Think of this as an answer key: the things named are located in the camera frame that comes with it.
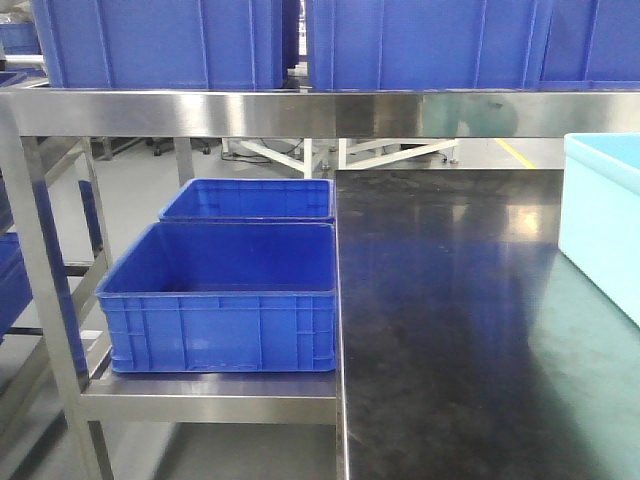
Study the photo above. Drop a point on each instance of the blue crate shelf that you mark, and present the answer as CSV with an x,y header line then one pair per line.
x,y
215,298
592,45
252,201
133,45
426,45

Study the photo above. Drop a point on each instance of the white metal frame background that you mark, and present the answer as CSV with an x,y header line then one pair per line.
x,y
306,154

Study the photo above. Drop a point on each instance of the blue crate upper shelf left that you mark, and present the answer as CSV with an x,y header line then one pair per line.
x,y
133,45

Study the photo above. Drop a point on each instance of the light blue foam box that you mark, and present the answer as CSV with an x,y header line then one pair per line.
x,y
599,230

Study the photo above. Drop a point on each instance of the blue crate near lower shelf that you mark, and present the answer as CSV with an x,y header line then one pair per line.
x,y
215,298

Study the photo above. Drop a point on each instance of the blue crate upper shelf middle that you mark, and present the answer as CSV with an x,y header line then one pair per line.
x,y
426,45

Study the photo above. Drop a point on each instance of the stainless steel workbench frame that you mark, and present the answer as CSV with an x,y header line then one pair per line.
x,y
521,342

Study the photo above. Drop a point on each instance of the blue crate upper shelf right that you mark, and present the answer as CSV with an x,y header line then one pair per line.
x,y
592,45

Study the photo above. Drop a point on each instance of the blue crate far lower shelf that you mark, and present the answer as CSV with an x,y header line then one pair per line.
x,y
252,201

